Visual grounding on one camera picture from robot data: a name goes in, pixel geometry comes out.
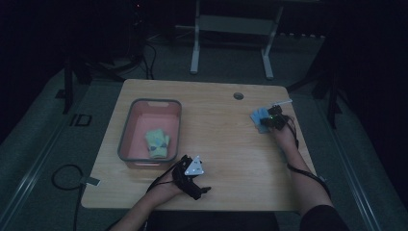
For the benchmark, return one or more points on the white desk frame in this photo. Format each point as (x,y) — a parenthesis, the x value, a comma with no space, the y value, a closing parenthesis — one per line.
(194,48)

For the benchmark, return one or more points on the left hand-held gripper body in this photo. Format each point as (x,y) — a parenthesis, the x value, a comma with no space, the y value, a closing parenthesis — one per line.
(194,166)

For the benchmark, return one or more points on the person's right hand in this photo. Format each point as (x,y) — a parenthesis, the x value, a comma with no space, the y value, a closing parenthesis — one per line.
(285,138)

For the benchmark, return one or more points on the grey table grommet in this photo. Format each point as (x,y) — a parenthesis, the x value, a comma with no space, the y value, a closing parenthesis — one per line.
(238,96)

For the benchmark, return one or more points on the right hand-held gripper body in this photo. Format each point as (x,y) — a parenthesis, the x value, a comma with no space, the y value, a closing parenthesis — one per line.
(278,120)

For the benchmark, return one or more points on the pink bin grey rim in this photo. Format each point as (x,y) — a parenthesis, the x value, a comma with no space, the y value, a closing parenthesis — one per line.
(141,122)

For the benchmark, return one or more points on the person's left hand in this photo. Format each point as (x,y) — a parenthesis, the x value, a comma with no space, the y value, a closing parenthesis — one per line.
(166,190)

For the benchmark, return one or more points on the black tripod stand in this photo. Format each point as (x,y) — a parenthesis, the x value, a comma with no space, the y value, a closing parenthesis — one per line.
(332,96)

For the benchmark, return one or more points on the black metal stand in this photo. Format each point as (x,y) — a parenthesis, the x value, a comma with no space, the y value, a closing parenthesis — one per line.
(68,89)

